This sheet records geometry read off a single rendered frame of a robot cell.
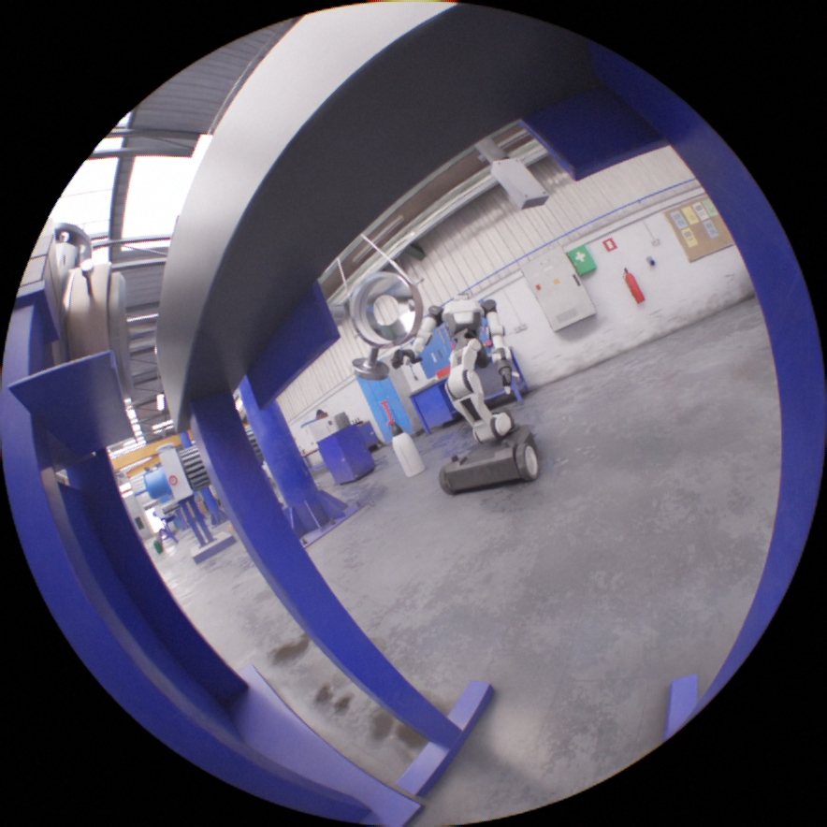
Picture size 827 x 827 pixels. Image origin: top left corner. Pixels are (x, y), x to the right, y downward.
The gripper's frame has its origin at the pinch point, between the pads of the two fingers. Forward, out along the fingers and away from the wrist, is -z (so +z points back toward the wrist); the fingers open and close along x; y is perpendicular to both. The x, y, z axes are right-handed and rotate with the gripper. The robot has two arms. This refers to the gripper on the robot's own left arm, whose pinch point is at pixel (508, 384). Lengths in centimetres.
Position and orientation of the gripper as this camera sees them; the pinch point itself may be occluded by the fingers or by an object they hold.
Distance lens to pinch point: 169.3
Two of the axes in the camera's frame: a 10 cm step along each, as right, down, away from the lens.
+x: -2.2, -6.0, -7.7
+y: 9.7, -0.8, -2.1
